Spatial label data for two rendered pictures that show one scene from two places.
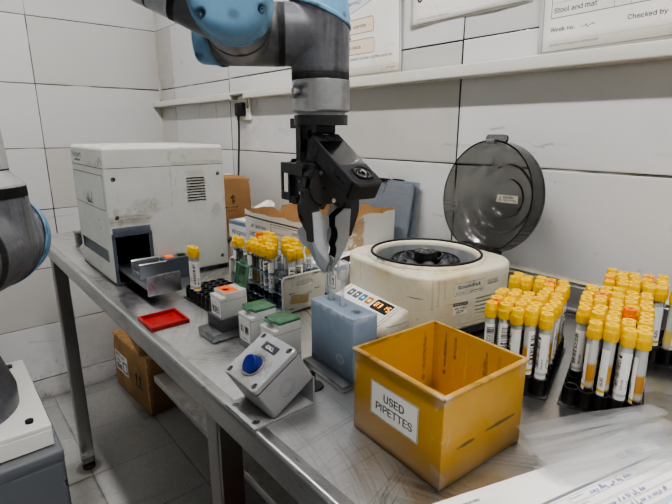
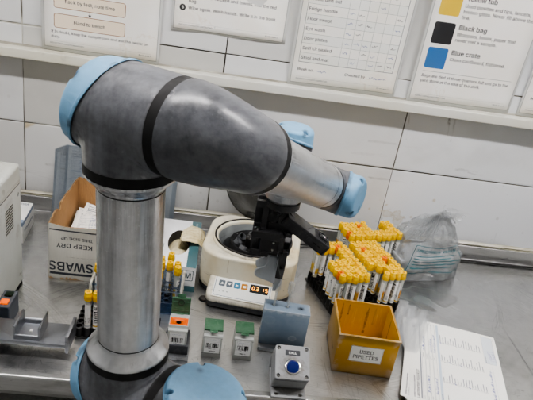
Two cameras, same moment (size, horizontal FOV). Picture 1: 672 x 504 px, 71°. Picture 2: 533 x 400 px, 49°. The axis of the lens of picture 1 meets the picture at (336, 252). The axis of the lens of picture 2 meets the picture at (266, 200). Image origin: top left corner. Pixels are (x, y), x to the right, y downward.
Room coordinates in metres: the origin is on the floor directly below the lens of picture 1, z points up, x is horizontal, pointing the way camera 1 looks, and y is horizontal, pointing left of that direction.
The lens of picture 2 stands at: (0.09, 0.92, 1.70)
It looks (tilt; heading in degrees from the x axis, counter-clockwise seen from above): 24 degrees down; 304
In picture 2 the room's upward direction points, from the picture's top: 10 degrees clockwise
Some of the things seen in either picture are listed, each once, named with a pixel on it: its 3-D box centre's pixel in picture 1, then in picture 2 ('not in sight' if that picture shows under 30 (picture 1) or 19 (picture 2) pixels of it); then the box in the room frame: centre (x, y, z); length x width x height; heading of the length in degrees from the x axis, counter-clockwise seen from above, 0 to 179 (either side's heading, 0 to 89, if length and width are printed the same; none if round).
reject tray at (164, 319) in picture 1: (163, 319); not in sight; (0.79, 0.31, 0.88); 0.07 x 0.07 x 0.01; 40
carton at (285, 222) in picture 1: (319, 237); (111, 228); (1.14, 0.04, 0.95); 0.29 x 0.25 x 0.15; 130
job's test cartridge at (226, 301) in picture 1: (229, 306); (178, 332); (0.75, 0.18, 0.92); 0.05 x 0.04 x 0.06; 130
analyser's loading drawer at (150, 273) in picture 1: (146, 269); (19, 327); (0.97, 0.40, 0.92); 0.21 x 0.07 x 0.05; 40
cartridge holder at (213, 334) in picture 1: (229, 321); (176, 344); (0.75, 0.18, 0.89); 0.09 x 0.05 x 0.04; 130
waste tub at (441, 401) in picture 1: (436, 393); (362, 337); (0.47, -0.11, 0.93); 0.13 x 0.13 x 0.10; 36
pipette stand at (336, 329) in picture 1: (342, 339); (283, 325); (0.61, -0.01, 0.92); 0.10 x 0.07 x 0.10; 35
